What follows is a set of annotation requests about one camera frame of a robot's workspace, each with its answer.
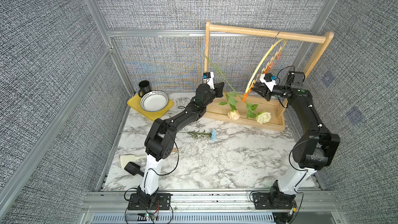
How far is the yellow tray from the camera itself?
1081mm

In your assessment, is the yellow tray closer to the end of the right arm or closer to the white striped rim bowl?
the white striped rim bowl

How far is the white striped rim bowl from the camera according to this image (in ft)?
3.57
